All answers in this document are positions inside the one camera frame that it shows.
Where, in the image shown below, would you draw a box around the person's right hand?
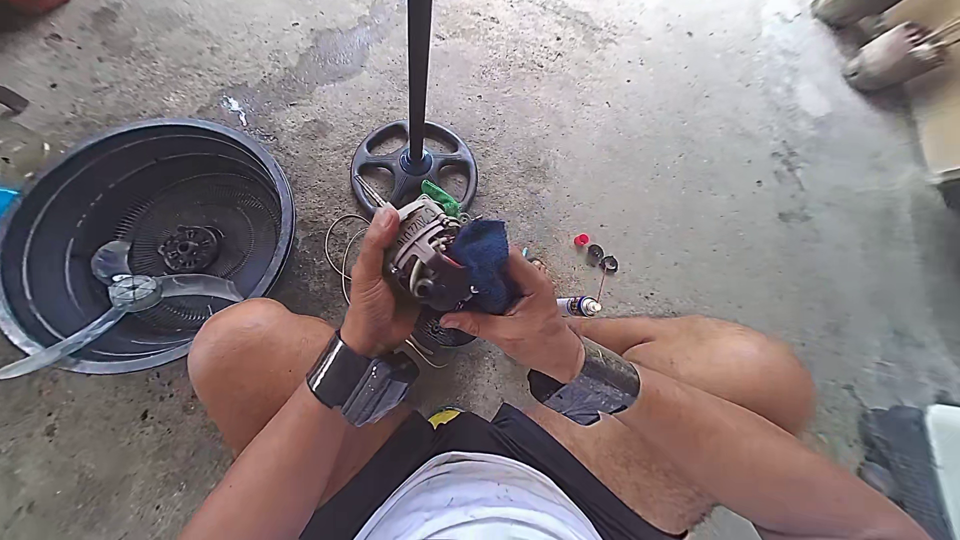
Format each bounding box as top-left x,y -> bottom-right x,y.
440,246 -> 585,385

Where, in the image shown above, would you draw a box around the person's left hand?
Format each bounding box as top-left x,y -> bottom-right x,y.
340,206 -> 422,357

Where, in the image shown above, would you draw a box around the fan motor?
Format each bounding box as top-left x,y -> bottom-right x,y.
354,175 -> 481,312

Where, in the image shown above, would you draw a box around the dark blue cloth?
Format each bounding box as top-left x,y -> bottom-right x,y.
448,219 -> 520,316

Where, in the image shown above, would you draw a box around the person's right forearm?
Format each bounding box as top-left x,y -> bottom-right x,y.
528,336 -> 935,540

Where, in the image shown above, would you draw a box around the person's left forearm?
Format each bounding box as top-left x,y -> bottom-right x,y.
178,330 -> 420,540

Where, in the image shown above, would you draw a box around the black round slotted cover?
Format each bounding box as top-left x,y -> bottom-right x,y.
414,303 -> 478,350

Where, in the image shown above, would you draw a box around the spray can with straw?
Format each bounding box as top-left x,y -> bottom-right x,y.
555,268 -> 608,318

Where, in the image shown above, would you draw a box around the green cloth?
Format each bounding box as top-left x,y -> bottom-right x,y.
420,180 -> 462,219

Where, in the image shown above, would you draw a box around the black fan stand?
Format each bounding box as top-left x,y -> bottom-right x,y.
350,0 -> 479,220

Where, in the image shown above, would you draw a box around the person's body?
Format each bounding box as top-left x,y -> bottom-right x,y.
352,450 -> 604,540

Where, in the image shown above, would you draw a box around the black fan grille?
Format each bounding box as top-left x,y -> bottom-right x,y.
116,174 -> 283,325

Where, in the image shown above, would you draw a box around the person's legs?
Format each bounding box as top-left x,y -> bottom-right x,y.
187,297 -> 817,540

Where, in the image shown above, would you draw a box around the transparent fan blade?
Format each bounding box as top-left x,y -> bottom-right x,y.
0,240 -> 246,381

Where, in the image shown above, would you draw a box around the black round tub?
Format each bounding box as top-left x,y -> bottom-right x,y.
0,117 -> 297,375

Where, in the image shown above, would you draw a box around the dark grey bag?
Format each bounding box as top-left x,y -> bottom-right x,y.
858,405 -> 952,540

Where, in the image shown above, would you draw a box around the dark red object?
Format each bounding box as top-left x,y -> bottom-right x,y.
0,0 -> 70,18

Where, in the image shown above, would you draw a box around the cardboard sheet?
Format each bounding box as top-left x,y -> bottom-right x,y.
882,0 -> 960,184

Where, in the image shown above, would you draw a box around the white container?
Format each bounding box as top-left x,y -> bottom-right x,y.
924,404 -> 960,519

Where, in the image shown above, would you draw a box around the white cable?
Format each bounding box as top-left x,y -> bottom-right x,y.
324,213 -> 450,369

